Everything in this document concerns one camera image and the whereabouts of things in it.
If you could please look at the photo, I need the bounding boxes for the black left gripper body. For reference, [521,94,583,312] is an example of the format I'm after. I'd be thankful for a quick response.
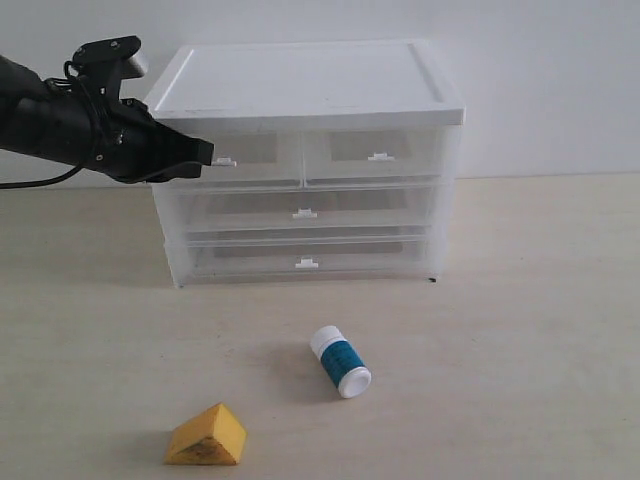
[93,97,173,183]

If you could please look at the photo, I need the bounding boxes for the clear wide drawer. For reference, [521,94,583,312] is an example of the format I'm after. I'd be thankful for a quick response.
[177,187,435,232]
[188,239,425,277]

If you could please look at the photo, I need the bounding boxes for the bottom clear wide drawer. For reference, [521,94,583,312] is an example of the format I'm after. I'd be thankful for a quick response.
[188,239,425,277]

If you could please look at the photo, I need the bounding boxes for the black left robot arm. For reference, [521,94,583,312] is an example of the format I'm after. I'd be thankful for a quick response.
[1,58,214,190]

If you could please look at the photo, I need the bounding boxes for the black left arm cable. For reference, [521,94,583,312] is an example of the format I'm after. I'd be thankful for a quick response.
[0,164,84,189]

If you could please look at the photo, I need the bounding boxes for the white bottle teal label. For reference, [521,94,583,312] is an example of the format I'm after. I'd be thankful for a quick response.
[310,325,372,399]

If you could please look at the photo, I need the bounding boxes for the yellow triangular wedge block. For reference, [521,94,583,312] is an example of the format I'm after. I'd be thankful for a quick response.
[163,403,248,466]

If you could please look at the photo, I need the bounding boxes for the middle clear wide drawer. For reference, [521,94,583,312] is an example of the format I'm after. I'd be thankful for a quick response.
[177,187,435,232]

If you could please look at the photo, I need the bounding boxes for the white plastic drawer cabinet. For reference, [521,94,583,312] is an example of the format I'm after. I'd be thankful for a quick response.
[146,39,465,287]

